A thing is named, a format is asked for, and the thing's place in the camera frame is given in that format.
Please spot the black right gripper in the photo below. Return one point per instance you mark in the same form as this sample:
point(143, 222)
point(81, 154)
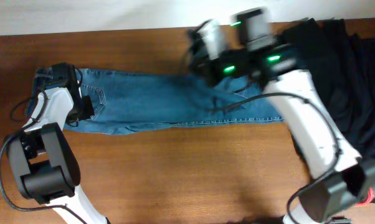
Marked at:
point(198, 58)

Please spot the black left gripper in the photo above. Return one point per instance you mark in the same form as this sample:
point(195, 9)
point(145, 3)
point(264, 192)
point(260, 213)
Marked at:
point(60, 72)

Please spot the blue denim jeans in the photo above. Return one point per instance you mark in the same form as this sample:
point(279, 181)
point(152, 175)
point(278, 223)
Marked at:
point(126, 103)

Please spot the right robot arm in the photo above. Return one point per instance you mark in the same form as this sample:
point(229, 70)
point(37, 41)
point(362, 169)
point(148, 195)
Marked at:
point(340, 176)

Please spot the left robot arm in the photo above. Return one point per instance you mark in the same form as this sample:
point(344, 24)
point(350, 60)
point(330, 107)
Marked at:
point(42, 162)

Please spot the black folded garment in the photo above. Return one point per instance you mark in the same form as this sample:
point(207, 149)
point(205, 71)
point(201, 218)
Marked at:
point(343, 71)

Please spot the red and grey cloth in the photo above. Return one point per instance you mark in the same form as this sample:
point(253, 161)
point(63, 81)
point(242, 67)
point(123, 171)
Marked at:
point(369, 198)

